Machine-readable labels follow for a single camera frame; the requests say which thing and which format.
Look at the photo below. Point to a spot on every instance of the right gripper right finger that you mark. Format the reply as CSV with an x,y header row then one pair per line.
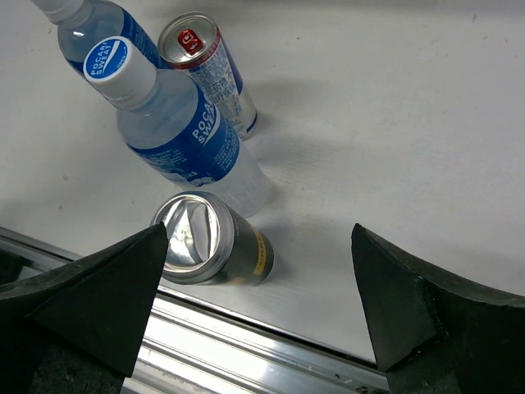
x,y
433,331

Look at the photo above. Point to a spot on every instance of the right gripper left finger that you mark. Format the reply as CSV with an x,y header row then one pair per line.
x,y
76,325

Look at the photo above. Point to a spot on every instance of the black yellow can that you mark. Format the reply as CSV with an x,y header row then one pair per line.
x,y
209,243

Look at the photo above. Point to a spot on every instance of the blue label water bottle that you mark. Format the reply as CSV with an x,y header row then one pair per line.
x,y
167,120
83,23

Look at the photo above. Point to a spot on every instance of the red tab silver can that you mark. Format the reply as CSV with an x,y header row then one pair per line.
x,y
193,44

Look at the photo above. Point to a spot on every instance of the aluminium front rail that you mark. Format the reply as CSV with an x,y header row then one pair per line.
x,y
189,348

